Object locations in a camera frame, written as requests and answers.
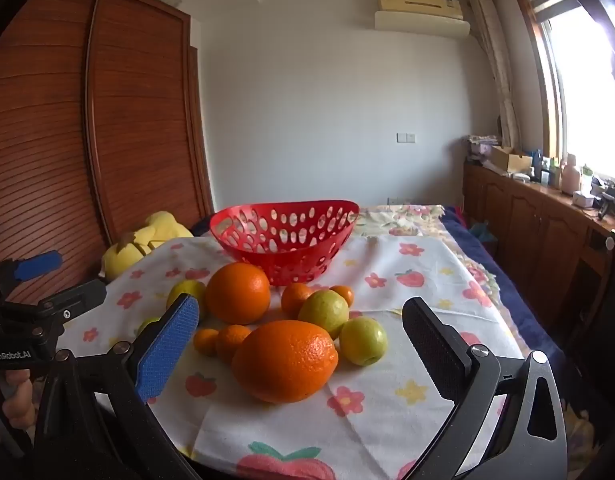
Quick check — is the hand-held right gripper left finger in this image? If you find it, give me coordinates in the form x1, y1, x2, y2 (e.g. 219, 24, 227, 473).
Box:
34, 294, 200, 480

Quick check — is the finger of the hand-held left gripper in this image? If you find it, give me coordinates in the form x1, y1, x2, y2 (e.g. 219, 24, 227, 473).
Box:
0, 251, 63, 291
37, 279, 108, 333

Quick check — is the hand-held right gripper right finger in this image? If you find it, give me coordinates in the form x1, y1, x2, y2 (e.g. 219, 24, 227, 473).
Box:
402, 297, 571, 480

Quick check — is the medium tangerine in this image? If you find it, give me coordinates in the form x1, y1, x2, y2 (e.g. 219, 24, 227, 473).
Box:
216, 324, 252, 365
280, 282, 318, 320

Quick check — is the green apple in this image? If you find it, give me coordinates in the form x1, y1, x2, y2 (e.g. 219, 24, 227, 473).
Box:
339, 316, 389, 366

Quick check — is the red perforated plastic basket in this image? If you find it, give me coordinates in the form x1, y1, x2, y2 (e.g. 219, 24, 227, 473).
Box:
209, 199, 361, 287

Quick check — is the yellow-green lemon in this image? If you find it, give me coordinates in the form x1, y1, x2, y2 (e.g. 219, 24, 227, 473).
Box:
298, 290, 349, 341
166, 280, 208, 317

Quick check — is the large orange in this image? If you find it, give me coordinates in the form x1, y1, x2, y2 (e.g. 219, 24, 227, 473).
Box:
231, 320, 339, 405
204, 261, 271, 326

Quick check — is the person's left hand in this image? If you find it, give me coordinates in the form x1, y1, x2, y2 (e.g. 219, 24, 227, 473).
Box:
0, 369, 35, 431

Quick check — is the small tangerine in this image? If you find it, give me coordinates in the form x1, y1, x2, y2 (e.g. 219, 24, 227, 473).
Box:
194, 328, 220, 357
330, 285, 355, 309

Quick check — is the white strawberry print cloth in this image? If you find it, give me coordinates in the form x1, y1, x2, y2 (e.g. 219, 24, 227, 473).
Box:
57, 205, 525, 480

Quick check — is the dark blue blanket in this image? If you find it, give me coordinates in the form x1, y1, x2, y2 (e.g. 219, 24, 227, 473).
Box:
440, 205, 555, 361

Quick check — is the yellow plush toy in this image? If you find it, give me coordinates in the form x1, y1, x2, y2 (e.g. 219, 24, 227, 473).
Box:
100, 211, 194, 281

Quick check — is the teal cloth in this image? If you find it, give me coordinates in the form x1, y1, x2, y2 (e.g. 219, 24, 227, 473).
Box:
470, 220, 498, 246

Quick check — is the yellowish floral sheet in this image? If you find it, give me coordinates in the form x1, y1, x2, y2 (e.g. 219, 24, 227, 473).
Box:
355, 204, 501, 306

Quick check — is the brown wooden cabinet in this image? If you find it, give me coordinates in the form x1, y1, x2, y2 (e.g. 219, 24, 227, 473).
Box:
462, 160, 615, 361

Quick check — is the brown wooden wardrobe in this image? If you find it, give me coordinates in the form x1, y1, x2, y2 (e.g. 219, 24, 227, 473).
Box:
0, 0, 215, 306

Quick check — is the cardboard box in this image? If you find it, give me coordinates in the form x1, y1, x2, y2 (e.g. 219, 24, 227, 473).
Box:
490, 146, 534, 175

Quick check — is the pink bottle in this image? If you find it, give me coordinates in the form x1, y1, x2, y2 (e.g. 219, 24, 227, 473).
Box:
561, 154, 581, 196

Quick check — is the black gadget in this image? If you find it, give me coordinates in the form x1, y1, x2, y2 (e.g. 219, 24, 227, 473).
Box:
596, 184, 615, 221

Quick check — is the beige curtain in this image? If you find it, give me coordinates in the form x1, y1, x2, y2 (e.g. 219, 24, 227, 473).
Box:
468, 0, 519, 148

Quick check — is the window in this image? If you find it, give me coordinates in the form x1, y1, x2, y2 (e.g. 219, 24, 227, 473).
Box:
512, 0, 615, 186

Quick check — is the wall air conditioner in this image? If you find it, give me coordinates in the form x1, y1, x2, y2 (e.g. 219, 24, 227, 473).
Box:
374, 0, 471, 37

